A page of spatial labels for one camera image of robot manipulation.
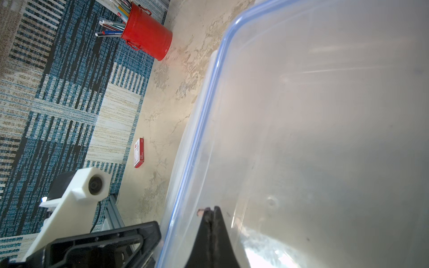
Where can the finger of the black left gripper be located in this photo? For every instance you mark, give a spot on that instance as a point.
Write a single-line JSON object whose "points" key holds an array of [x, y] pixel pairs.
{"points": [[127, 247]]}

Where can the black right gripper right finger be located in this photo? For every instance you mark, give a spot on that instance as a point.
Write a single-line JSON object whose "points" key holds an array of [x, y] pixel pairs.
{"points": [[222, 252]]}

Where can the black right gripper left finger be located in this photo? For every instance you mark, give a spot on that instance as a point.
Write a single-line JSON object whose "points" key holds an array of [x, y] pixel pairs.
{"points": [[201, 254]]}

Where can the blue-rimmed clear lunch box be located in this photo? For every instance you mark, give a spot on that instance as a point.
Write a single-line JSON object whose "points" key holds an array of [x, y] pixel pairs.
{"points": [[313, 139]]}

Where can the small red white card box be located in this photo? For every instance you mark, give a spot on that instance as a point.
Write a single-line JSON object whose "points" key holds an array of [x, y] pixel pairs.
{"points": [[139, 157]]}

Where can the red pencil cup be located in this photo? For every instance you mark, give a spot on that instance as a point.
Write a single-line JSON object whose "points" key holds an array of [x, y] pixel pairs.
{"points": [[144, 33]]}

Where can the pens in red cup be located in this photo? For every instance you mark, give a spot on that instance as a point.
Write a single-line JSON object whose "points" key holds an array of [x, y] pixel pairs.
{"points": [[115, 27]]}

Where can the aluminium front rail frame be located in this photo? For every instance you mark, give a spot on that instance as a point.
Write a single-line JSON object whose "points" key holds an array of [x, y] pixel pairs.
{"points": [[112, 219]]}

